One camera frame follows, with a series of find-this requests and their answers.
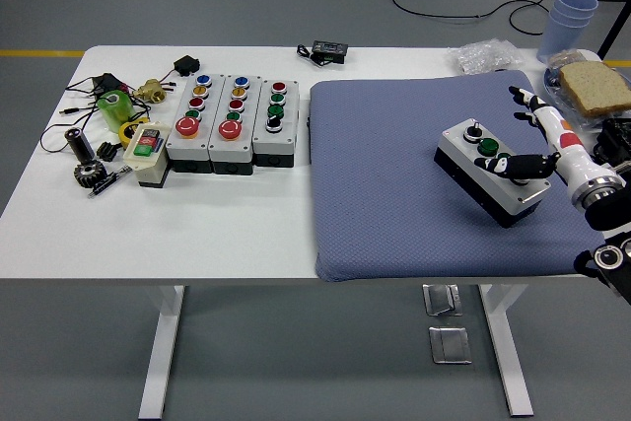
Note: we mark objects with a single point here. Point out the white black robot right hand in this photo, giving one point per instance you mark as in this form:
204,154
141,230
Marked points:
567,145

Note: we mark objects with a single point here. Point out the grey four-button control box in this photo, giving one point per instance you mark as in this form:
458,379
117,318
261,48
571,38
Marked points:
493,194
273,145

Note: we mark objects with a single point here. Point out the grey five-button control box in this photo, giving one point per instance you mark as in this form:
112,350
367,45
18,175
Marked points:
189,147
231,150

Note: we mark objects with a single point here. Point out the black mechanical device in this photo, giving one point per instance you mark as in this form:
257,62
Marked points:
616,137

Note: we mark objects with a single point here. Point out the white bread slice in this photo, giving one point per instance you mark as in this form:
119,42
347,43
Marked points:
599,88

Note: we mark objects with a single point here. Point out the stacked blue plastic cups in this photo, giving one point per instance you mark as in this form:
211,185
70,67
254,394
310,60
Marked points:
562,26

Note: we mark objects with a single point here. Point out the clear plastic bag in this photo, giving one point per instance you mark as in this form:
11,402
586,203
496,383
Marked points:
483,56

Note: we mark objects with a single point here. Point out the black metal stand leg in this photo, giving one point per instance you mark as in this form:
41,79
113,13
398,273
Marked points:
613,29

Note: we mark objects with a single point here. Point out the blue-grey quilted mat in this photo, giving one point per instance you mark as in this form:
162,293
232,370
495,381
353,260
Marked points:
384,169

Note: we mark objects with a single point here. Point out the open metal floor socket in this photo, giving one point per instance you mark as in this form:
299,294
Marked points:
441,300

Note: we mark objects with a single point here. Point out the white table leg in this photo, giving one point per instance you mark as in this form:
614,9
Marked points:
508,352
162,352

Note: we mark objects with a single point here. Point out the closed metal floor socket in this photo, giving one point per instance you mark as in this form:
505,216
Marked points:
449,346

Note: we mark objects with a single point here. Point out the black digital display module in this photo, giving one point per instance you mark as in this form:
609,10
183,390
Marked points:
330,49

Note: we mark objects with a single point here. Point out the black servo motor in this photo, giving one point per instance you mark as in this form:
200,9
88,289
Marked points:
187,66

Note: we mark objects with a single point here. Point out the brass valve fitting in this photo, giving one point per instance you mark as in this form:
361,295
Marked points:
150,91

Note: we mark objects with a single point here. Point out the yellow tape roll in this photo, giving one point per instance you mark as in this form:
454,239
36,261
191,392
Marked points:
124,133

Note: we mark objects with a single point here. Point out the green translucent film roll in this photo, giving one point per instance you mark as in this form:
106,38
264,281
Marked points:
116,113

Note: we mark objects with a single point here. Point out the small black toothed part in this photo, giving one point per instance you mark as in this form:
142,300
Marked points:
108,151

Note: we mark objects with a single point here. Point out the black power adapter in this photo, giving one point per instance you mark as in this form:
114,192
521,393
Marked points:
109,83

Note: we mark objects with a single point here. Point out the slim metal hand tool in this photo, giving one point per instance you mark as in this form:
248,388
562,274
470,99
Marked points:
106,184

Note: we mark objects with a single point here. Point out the large black gear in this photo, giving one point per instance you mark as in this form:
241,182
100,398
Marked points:
90,175

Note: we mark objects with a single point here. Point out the black metal cylinder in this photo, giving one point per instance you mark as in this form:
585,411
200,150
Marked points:
80,145

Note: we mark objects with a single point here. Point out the white red-green switch box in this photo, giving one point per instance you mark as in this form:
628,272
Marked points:
148,169

